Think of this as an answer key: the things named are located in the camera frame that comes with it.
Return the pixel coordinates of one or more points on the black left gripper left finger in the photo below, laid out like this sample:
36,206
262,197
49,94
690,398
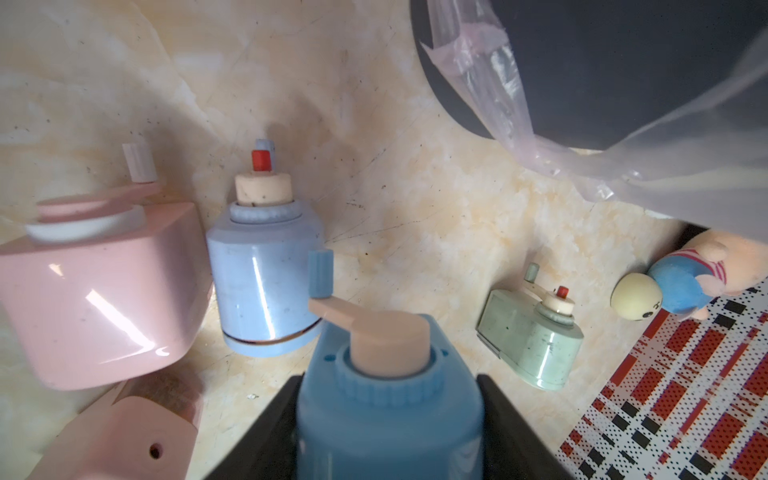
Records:
268,449

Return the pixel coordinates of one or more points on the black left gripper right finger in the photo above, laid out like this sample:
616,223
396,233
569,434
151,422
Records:
512,450

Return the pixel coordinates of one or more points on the pink pencil sharpener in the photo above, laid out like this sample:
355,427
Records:
143,428
107,286

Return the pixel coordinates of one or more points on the pink pig plush blue shirt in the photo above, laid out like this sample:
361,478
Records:
712,264

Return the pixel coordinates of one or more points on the clear plastic bin liner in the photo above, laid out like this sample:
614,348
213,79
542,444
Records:
704,163

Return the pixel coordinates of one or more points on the bright blue pencil sharpener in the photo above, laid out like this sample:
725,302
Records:
386,395

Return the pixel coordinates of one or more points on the light blue pencil sharpener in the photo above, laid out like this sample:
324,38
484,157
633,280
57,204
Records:
259,249

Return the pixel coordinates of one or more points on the green pencil sharpener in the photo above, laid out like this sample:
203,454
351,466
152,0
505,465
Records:
533,330

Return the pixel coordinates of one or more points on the dark grey trash bin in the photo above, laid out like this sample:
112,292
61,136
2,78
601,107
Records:
594,72

